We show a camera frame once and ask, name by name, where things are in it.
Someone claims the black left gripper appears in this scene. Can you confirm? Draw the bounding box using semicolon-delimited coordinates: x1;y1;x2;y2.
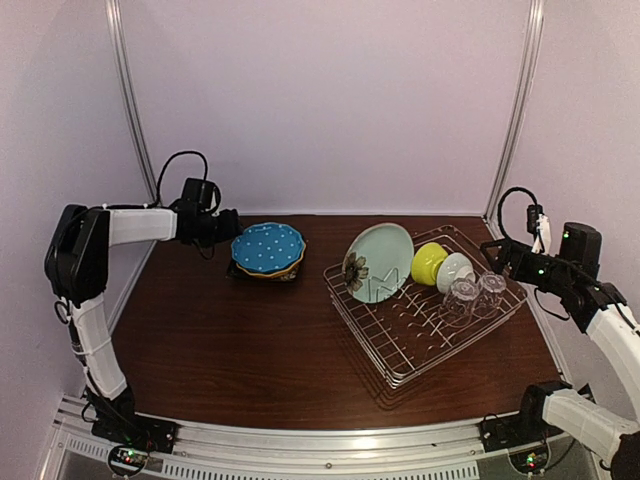
196;208;243;248

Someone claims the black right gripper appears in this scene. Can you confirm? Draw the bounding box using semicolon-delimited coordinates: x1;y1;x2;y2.
481;237;576;296

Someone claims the blue polka dot plate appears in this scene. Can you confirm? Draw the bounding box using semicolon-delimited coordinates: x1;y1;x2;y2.
231;222;306;277

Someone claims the yellow polka dot plate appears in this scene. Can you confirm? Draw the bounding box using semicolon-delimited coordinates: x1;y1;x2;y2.
231;256;305;281

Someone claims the black square floral plate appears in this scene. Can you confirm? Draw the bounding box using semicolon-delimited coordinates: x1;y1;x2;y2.
226;261;302;283

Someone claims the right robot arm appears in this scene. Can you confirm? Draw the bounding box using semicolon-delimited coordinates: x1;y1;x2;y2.
480;222;639;479

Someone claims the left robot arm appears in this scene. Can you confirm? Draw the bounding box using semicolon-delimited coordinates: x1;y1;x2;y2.
44;203;242;444

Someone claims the white grid pattern bowl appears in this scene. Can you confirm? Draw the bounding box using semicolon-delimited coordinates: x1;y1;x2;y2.
436;252;476;294

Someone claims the clear glass far right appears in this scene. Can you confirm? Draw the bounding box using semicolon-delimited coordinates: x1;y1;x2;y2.
472;272;507;319

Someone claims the clear glass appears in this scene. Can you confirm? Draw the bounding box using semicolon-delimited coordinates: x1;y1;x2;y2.
439;279;479;329
472;272;507;319

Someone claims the clear glass near left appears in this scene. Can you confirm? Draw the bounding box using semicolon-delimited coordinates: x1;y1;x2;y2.
439;279;479;329

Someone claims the lime green bowl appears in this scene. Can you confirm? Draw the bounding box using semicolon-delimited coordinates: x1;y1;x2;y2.
411;242;449;286

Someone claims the pale green flower plate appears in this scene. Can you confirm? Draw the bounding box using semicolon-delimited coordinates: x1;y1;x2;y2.
341;222;414;304

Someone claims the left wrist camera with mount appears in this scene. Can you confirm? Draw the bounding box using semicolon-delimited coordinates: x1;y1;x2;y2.
181;178;221;213

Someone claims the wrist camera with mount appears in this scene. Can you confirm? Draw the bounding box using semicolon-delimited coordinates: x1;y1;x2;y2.
181;178;221;213
527;204;552;254

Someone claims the left black cable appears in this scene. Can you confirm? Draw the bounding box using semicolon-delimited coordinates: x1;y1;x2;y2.
154;151;209;211

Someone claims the black cable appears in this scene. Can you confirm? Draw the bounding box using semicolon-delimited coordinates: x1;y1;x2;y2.
154;151;209;211
495;186;544;241

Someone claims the right black cable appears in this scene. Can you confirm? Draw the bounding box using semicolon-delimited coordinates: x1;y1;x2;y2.
495;186;544;241

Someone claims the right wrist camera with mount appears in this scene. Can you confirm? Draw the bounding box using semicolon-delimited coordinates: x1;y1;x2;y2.
527;204;552;254

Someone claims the right aluminium frame post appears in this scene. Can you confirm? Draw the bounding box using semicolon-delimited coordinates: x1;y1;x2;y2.
484;0;545;224

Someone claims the aluminium frame post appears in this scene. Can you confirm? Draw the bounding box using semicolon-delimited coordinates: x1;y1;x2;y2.
104;0;157;203
484;0;545;224

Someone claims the chrome wire dish rack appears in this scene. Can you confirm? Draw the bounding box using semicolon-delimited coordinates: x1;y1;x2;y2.
324;225;526;389

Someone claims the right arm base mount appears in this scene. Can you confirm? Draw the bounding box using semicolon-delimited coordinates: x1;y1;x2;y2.
479;414;562;453

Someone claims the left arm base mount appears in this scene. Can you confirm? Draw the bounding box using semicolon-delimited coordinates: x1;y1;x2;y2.
87;387;178;453

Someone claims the left aluminium frame post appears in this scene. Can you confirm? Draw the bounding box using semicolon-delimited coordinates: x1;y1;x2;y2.
104;0;157;203

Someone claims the front aluminium rail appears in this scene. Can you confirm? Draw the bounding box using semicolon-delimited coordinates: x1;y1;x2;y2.
38;394;621;480

